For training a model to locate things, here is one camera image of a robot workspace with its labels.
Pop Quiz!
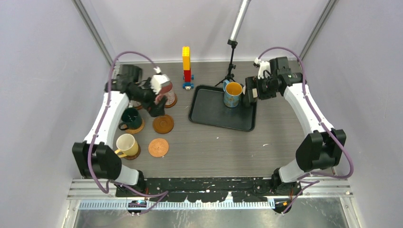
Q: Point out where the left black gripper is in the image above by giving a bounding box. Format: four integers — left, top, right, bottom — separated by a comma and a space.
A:
132, 78, 168, 117

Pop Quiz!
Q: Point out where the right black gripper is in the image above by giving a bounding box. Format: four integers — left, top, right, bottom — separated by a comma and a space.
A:
243, 74, 278, 102

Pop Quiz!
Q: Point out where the blue patterned mug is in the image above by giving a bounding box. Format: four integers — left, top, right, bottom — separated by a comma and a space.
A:
223, 80, 243, 108

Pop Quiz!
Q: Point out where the pink ghost mug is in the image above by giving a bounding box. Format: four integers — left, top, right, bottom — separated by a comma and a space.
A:
160, 82, 176, 105

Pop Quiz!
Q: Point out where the dark green mug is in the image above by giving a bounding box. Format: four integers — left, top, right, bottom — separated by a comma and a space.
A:
118, 107, 142, 131

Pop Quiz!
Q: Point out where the rattan coaster front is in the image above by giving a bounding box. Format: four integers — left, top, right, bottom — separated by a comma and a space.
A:
125, 119, 145, 134

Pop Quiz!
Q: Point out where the rattan coaster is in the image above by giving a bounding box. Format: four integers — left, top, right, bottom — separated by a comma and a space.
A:
148, 138, 169, 157
125, 119, 145, 134

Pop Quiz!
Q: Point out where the cream yellow mug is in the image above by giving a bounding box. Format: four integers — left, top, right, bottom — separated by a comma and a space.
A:
115, 133, 139, 158

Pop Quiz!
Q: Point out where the dark brown wooden coaster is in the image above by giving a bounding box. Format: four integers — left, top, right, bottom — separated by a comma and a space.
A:
124, 145, 141, 160

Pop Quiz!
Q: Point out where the floral white mug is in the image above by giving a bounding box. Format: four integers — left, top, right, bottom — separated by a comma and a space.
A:
129, 101, 143, 110

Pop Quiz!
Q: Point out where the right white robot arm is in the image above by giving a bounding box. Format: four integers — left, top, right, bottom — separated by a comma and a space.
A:
241, 57, 346, 195

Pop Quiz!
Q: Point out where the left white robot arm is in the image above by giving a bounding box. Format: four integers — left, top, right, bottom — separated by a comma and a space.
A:
72, 65, 170, 197

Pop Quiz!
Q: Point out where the black tripod stand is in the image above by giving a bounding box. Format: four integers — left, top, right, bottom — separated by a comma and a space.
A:
215, 39, 238, 86

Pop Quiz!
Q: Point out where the black serving tray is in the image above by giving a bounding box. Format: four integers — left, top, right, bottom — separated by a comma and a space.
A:
188, 85, 257, 132

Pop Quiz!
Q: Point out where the toy brick tower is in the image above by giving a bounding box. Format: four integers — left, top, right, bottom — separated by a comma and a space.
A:
182, 46, 194, 90

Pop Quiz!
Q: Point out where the silver metal pole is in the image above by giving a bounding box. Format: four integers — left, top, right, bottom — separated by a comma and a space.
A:
228, 0, 251, 43

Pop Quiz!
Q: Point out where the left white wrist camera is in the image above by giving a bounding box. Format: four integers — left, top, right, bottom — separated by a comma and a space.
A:
150, 66, 170, 95

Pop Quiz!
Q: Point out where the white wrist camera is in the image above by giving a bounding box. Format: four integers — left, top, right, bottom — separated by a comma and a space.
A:
253, 57, 271, 79
150, 66, 170, 95

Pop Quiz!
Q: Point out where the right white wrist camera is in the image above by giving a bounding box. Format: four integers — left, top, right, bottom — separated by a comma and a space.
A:
253, 57, 271, 79

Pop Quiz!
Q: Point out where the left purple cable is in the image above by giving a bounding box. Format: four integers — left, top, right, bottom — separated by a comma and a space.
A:
87, 51, 169, 216

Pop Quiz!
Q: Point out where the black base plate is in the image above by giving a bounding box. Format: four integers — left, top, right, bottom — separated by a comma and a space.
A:
115, 177, 301, 203

